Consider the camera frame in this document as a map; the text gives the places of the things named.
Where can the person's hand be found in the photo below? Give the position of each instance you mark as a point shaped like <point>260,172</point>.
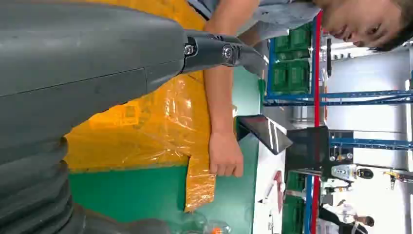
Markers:
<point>226,155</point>

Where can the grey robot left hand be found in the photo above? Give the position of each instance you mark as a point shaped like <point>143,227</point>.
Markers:
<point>80,48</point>

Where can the ribbed grey robot left arm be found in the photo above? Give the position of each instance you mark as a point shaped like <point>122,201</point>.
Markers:
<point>32,193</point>

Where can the black tablet screen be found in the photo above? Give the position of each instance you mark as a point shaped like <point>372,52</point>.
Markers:
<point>264,132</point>

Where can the red tool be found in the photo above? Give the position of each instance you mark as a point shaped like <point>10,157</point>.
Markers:
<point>278,187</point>

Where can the green crate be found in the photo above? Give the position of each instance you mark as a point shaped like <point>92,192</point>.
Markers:
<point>298,76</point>
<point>279,77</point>
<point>295,181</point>
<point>292,216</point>
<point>282,43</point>
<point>300,38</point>

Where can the yellow plastic-wrapped sheet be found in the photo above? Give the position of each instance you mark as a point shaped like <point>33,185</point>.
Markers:
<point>155,129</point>

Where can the black monitor box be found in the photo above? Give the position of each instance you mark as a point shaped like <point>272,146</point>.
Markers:
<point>306,148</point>

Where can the green mat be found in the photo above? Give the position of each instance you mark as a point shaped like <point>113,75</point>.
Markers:
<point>129,193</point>

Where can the white device with black lens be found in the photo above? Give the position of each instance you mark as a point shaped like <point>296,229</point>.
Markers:
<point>345,171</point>

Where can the background person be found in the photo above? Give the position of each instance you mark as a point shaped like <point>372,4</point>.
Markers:
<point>329,218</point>

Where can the black hanging bar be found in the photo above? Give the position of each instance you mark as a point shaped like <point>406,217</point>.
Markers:
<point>329,58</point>

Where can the blue shelf rack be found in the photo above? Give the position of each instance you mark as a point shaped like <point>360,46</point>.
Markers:
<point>355,95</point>

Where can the blue rack beam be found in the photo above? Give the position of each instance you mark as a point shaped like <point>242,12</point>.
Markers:
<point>371,144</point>

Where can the red post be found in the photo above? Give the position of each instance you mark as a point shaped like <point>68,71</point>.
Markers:
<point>317,80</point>

